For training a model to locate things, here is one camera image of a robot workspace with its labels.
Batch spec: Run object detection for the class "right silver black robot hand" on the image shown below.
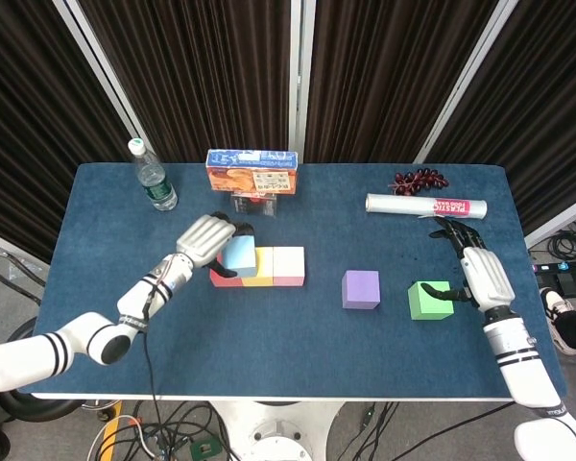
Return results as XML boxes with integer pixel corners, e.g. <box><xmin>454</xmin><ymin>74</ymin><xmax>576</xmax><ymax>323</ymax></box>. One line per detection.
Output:
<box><xmin>420</xmin><ymin>218</ymin><xmax>516</xmax><ymax>311</ymax></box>

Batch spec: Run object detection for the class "plastic food wrap roll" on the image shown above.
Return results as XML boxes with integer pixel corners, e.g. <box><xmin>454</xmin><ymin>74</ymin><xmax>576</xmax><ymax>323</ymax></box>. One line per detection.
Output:
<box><xmin>364</xmin><ymin>192</ymin><xmax>489</xmax><ymax>222</ymax></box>

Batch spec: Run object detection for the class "black floor cable bundle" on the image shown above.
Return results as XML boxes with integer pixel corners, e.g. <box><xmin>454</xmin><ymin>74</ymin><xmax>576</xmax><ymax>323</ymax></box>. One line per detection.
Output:
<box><xmin>84</xmin><ymin>400</ymin><xmax>236</xmax><ymax>461</ymax></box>
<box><xmin>546</xmin><ymin>215</ymin><xmax>576</xmax><ymax>263</ymax></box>
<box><xmin>345</xmin><ymin>400</ymin><xmax>404</xmax><ymax>461</ymax></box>

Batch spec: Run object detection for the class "pink foam cube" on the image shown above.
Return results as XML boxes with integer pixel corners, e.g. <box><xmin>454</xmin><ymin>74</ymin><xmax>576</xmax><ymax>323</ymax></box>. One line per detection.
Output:
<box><xmin>272</xmin><ymin>246</ymin><xmax>306</xmax><ymax>288</ymax></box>

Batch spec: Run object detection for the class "green foam cube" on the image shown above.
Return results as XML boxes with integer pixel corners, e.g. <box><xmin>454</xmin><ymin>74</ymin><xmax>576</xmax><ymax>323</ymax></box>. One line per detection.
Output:
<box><xmin>407</xmin><ymin>280</ymin><xmax>455</xmax><ymax>322</ymax></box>

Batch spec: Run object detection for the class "dark red grape bunch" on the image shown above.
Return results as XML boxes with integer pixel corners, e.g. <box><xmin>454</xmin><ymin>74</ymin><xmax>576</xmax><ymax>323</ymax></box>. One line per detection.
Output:
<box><xmin>388</xmin><ymin>167</ymin><xmax>450</xmax><ymax>197</ymax></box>

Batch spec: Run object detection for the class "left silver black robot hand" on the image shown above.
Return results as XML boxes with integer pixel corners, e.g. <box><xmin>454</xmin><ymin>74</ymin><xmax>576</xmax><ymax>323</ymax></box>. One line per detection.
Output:
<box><xmin>175</xmin><ymin>210</ymin><xmax>256</xmax><ymax>279</ymax></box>

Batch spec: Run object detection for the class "clear plastic water bottle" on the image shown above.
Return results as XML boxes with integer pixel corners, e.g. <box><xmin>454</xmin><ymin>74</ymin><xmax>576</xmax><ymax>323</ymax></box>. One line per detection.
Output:
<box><xmin>127</xmin><ymin>137</ymin><xmax>179</xmax><ymax>212</ymax></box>

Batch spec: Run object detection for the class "small dark product box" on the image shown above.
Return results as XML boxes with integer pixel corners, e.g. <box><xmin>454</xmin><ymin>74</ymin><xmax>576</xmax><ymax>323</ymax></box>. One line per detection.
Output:
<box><xmin>229</xmin><ymin>191</ymin><xmax>278</xmax><ymax>217</ymax></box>

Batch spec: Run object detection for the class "light blue foam cube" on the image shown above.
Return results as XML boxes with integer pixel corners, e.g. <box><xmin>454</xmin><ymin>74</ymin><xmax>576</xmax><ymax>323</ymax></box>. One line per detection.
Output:
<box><xmin>220</xmin><ymin>233</ymin><xmax>258</xmax><ymax>279</ymax></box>

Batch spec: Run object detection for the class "blue felt table cover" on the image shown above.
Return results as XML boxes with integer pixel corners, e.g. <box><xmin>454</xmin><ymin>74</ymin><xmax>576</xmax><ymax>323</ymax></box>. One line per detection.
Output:
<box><xmin>16</xmin><ymin>162</ymin><xmax>570</xmax><ymax>400</ymax></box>

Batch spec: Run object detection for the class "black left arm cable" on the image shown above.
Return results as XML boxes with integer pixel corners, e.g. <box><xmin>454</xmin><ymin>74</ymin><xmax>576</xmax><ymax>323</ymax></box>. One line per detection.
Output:
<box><xmin>141</xmin><ymin>287</ymin><xmax>169</xmax><ymax>461</ymax></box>

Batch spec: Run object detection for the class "green circuit board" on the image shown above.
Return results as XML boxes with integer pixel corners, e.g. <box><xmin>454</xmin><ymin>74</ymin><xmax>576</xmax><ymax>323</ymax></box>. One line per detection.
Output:
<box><xmin>189</xmin><ymin>439</ymin><xmax>220</xmax><ymax>461</ymax></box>

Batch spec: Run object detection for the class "purple foam cube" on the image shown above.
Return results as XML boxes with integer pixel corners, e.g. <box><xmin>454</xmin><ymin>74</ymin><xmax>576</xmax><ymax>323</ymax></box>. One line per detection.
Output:
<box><xmin>341</xmin><ymin>270</ymin><xmax>381</xmax><ymax>310</ymax></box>

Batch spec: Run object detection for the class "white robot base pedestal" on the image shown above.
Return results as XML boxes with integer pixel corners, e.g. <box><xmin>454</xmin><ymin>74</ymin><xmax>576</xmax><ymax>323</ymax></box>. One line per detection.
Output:
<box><xmin>210</xmin><ymin>400</ymin><xmax>347</xmax><ymax>461</ymax></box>

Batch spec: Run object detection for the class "red foam cube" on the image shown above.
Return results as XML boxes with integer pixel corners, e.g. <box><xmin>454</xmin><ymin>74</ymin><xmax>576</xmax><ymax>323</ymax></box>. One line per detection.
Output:
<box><xmin>209</xmin><ymin>266</ymin><xmax>246</xmax><ymax>288</ymax></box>

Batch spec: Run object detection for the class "metal chair frame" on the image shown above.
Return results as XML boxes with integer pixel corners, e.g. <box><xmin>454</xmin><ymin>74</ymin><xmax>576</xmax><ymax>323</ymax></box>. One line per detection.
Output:
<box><xmin>0</xmin><ymin>249</ymin><xmax>47</xmax><ymax>303</ymax></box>

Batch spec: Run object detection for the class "orange bread snack box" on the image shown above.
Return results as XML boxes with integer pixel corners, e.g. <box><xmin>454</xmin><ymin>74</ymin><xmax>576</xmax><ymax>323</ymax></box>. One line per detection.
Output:
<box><xmin>205</xmin><ymin>149</ymin><xmax>300</xmax><ymax>196</ymax></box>

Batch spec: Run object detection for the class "yellow foam cube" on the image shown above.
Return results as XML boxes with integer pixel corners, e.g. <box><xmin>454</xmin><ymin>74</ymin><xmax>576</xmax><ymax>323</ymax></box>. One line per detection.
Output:
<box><xmin>242</xmin><ymin>247</ymin><xmax>275</xmax><ymax>288</ymax></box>

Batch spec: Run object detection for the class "dark pleated partition panel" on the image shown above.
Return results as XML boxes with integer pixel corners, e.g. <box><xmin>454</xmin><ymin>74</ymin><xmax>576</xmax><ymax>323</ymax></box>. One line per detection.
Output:
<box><xmin>52</xmin><ymin>0</ymin><xmax>303</xmax><ymax>164</ymax></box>
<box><xmin>300</xmin><ymin>0</ymin><xmax>519</xmax><ymax>164</ymax></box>
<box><xmin>415</xmin><ymin>0</ymin><xmax>576</xmax><ymax>246</ymax></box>
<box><xmin>0</xmin><ymin>0</ymin><xmax>143</xmax><ymax>265</ymax></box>

